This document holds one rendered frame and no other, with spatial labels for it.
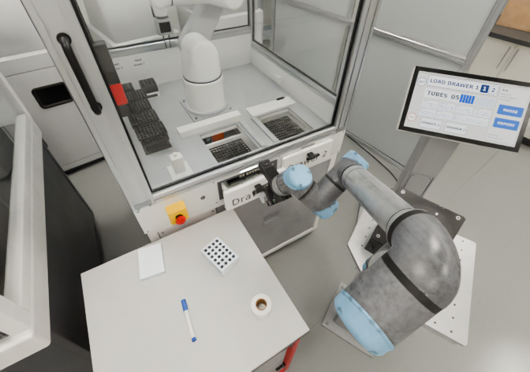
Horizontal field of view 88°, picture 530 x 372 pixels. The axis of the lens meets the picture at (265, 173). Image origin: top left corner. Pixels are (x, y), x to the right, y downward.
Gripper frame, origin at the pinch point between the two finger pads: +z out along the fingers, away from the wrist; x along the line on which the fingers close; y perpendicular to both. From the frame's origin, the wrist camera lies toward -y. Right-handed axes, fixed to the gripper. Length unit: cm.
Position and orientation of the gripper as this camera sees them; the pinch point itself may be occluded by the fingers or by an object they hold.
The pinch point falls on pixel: (261, 189)
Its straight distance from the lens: 111.4
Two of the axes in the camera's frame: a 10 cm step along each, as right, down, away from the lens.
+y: 4.1, 9.1, -0.8
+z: -3.1, 2.2, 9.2
